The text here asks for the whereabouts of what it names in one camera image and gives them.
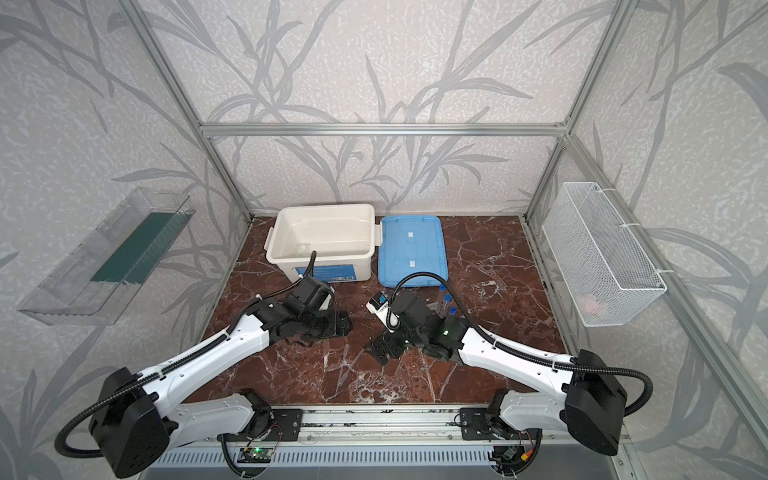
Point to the blue plastic bin lid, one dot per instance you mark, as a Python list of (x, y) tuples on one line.
[(411, 244)]

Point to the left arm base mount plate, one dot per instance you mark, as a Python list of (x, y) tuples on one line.
[(277, 425)]

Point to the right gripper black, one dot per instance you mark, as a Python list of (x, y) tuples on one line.
[(387, 341)]

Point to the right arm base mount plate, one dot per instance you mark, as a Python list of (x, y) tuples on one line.
[(480, 424)]

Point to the pink item in basket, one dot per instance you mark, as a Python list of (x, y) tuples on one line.
[(592, 306)]

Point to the clear plastic pipette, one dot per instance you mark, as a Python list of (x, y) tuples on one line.
[(343, 368)]

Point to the aluminium front rail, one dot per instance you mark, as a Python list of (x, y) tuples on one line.
[(378, 423)]

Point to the green circuit board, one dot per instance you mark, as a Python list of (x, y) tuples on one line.
[(255, 455)]

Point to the white wire mesh basket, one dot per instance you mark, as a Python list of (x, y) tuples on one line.
[(598, 253)]

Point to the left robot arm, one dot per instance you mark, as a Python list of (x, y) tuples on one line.
[(140, 416)]

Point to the white plastic storage bin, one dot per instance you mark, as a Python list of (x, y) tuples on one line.
[(343, 238)]

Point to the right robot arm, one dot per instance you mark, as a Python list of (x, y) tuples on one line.
[(579, 394)]

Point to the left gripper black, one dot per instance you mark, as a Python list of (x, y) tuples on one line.
[(327, 321)]

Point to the clear acrylic wall shelf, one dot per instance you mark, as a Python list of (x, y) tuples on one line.
[(94, 284)]

